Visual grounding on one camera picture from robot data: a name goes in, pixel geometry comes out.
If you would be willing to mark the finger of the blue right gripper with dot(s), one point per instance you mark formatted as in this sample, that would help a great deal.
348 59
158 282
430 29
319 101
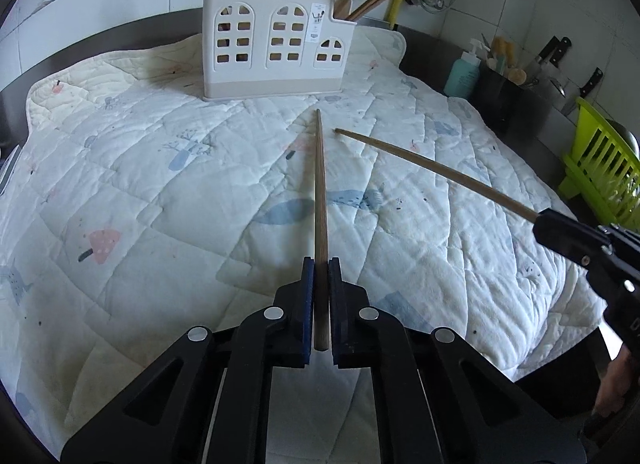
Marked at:
570 238

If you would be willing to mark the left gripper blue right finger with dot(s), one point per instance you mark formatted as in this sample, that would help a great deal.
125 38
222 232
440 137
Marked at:
338 314

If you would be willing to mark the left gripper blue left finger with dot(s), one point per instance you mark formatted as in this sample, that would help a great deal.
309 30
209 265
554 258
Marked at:
304 309

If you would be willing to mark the right hand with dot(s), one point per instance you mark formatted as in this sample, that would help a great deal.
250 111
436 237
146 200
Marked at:
615 384

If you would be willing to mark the green dish rack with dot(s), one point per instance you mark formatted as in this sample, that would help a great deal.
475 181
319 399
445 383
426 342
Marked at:
602 168

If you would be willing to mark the black utensil cup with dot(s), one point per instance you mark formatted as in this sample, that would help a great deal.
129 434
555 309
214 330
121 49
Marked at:
501 103

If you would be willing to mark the white quilted mat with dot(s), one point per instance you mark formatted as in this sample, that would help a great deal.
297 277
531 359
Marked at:
137 210

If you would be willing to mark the teal soap bottle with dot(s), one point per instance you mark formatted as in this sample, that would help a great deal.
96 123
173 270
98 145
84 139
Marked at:
464 72

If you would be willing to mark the white utensil holder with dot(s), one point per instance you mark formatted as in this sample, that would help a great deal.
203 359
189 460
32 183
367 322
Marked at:
257 48

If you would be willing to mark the black handled knife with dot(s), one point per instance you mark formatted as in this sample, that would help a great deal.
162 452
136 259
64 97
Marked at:
552 53
582 92

